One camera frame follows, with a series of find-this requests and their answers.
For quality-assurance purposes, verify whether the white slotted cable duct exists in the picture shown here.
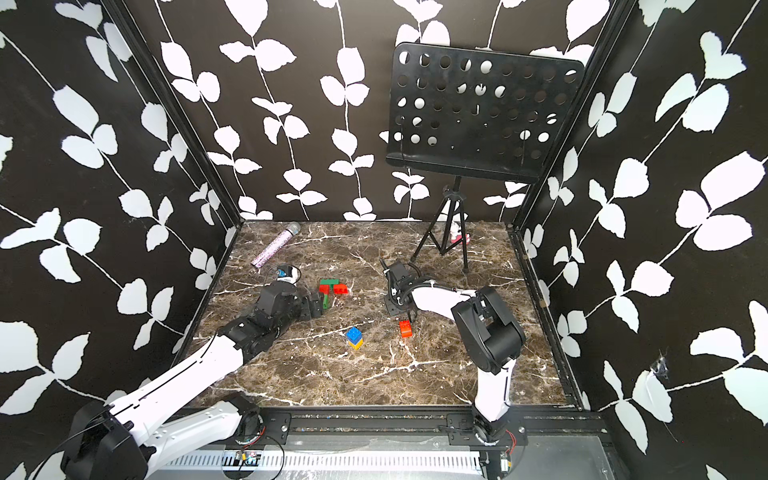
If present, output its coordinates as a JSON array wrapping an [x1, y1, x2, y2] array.
[[163, 450, 482, 474]]

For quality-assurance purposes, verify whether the pink object behind stand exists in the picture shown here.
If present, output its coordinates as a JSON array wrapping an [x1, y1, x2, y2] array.
[[449, 233, 471, 245]]

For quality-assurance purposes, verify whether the blue square lego brick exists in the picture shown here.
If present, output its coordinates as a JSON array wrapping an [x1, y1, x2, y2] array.
[[345, 327, 362, 345]]

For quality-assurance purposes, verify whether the black perforated music stand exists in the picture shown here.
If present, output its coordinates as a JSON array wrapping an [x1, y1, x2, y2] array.
[[386, 42, 585, 254]]

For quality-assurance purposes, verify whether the purple glitter microphone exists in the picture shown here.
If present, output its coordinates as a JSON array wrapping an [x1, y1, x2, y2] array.
[[250, 222, 301, 269]]

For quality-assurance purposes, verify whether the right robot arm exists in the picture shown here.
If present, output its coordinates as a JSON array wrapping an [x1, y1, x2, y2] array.
[[381, 261, 526, 441]]

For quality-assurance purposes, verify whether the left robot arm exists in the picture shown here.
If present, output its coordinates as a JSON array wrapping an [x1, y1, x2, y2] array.
[[60, 281, 323, 479]]

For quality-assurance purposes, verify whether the black mounting rail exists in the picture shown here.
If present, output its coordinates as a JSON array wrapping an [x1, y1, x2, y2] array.
[[260, 405, 611, 448]]

